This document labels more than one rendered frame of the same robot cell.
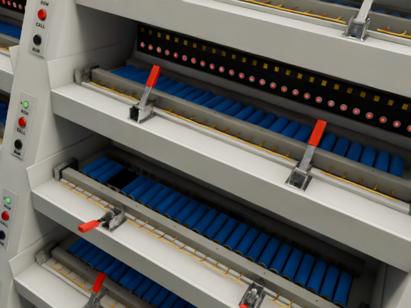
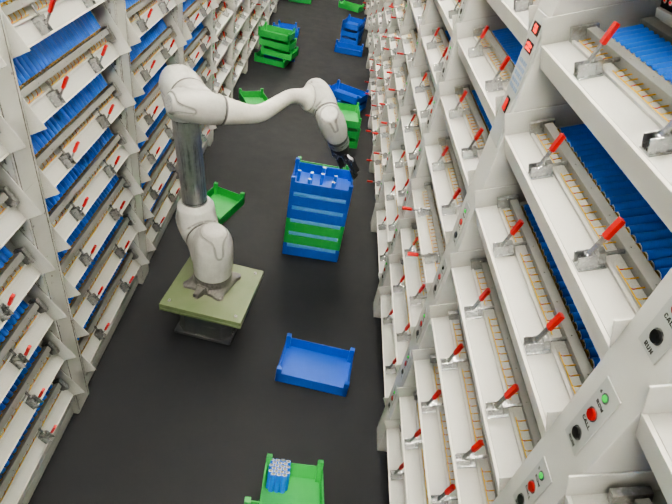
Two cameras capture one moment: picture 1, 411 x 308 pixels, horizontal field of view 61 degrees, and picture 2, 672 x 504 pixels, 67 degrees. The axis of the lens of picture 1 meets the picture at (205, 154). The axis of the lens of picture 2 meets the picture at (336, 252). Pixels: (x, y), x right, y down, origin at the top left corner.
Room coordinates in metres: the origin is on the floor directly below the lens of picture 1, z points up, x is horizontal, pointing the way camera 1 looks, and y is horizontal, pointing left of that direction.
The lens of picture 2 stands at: (-0.42, -1.18, 1.76)
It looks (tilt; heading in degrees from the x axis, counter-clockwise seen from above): 38 degrees down; 63
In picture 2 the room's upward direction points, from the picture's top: 12 degrees clockwise
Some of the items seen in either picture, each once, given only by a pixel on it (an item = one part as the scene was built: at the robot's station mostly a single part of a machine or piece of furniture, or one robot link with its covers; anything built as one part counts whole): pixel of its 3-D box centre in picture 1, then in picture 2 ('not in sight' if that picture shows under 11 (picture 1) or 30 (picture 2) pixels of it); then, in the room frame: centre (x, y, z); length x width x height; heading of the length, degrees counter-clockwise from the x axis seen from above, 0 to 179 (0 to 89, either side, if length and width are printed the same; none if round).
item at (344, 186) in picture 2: not in sight; (322, 178); (0.46, 0.86, 0.44); 0.30 x 0.20 x 0.08; 157
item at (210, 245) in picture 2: not in sight; (212, 249); (-0.15, 0.44, 0.40); 0.18 x 0.16 x 0.22; 100
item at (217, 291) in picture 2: not in sight; (210, 279); (-0.16, 0.41, 0.26); 0.22 x 0.18 x 0.06; 50
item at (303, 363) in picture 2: not in sight; (315, 364); (0.22, 0.05, 0.04); 0.30 x 0.20 x 0.08; 152
